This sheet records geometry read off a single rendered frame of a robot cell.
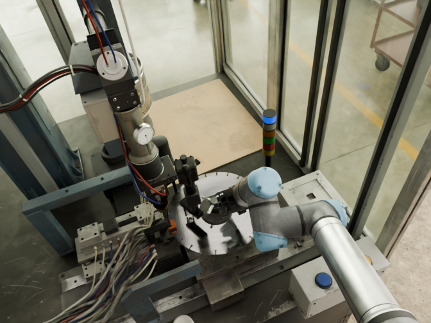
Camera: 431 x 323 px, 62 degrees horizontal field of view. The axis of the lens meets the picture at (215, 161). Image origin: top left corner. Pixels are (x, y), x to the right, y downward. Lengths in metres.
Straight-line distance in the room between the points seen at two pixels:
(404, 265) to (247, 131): 1.18
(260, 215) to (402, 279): 1.51
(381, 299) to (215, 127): 1.26
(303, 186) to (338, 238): 0.57
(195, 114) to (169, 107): 0.16
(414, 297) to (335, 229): 1.47
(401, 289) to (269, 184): 1.51
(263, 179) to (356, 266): 0.27
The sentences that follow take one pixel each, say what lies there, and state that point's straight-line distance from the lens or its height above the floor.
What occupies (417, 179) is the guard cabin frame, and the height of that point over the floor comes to 1.22.
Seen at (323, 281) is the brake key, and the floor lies 0.91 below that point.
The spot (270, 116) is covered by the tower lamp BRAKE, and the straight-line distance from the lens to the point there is 1.20.
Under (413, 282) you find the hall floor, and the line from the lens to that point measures 2.28.
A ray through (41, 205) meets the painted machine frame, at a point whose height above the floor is 1.04.
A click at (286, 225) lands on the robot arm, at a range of 0.85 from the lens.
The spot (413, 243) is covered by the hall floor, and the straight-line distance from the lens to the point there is 2.40.
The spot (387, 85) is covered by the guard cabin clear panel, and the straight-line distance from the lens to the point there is 1.02.
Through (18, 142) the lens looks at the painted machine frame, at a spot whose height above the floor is 1.12.
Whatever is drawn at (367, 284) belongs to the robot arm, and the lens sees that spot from 0.71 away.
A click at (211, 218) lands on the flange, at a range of 1.18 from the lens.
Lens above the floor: 1.95
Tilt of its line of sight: 48 degrees down
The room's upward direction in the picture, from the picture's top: 8 degrees counter-clockwise
